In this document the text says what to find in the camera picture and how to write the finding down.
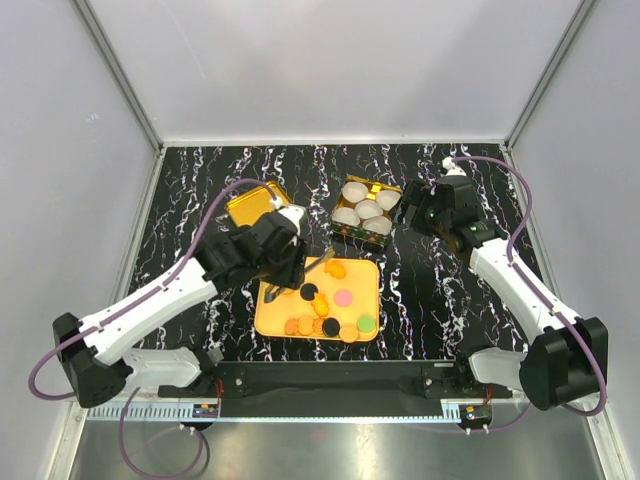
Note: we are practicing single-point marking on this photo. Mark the yellow serving tray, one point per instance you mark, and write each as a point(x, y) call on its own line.
point(362, 280)

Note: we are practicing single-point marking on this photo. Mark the round tan biscuit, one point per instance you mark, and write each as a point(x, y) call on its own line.
point(305, 325)
point(349, 334)

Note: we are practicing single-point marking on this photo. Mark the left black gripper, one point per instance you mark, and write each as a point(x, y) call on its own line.
point(294, 274)

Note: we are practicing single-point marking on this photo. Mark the pink sandwich cookie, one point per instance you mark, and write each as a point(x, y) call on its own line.
point(343, 298)

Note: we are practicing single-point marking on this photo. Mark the metal serving tongs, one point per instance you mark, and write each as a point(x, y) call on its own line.
point(292, 274)

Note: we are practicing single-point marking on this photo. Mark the right aluminium frame post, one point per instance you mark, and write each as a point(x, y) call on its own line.
point(571, 33)

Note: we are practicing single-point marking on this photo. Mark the white paper cup centre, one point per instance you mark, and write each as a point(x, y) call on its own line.
point(368, 208)

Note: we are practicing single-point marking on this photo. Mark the round tan biscuit bottom right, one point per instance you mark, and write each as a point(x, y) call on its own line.
point(349, 334)

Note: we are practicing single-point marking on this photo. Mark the orange fish cookie top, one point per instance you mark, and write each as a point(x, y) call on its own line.
point(335, 269)

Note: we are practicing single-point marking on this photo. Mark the white paper cup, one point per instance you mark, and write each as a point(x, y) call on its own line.
point(387, 199)
point(368, 208)
point(354, 192)
point(347, 216)
point(378, 224)

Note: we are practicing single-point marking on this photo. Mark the green gold cookie tin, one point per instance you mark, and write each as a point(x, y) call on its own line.
point(357, 236)

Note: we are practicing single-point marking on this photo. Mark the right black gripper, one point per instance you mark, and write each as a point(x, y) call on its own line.
point(419, 195)

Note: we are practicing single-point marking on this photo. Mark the orange swirl cookie bottom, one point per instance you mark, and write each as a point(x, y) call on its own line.
point(318, 326)

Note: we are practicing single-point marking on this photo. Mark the orange fish cookie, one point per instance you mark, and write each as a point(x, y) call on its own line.
point(335, 269)
point(320, 305)

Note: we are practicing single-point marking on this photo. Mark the gold tin lid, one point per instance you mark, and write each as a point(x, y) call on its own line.
point(245, 208)

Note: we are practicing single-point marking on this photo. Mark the black sandwich cookie bottom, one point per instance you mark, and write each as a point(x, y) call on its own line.
point(330, 327)

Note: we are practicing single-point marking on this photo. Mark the left aluminium frame post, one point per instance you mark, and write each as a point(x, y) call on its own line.
point(111, 61)

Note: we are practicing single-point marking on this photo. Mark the aluminium frame post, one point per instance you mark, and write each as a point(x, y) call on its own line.
point(111, 61)
point(571, 33)

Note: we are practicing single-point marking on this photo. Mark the black sandwich cookie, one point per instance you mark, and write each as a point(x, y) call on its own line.
point(330, 327)
point(308, 291)

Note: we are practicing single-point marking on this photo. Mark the orange shell cookie bottom left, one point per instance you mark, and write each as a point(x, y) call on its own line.
point(291, 327)

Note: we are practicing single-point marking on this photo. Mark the white paper cup front left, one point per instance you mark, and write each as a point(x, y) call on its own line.
point(347, 216)

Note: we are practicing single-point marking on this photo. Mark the white paper cup back right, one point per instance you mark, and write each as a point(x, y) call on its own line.
point(387, 199)

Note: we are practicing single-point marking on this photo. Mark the white paper cup front right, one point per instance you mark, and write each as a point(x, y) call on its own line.
point(378, 224)

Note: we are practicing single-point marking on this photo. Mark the white paper cup back left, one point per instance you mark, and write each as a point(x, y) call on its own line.
point(354, 192)

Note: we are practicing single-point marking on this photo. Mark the green sandwich cookie bottom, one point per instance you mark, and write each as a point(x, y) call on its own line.
point(366, 323)

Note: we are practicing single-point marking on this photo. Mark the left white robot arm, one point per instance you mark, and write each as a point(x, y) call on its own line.
point(99, 352)

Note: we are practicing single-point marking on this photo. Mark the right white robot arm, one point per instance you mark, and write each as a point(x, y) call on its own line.
point(567, 355)

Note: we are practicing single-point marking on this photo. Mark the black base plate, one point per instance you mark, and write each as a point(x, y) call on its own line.
point(370, 384)

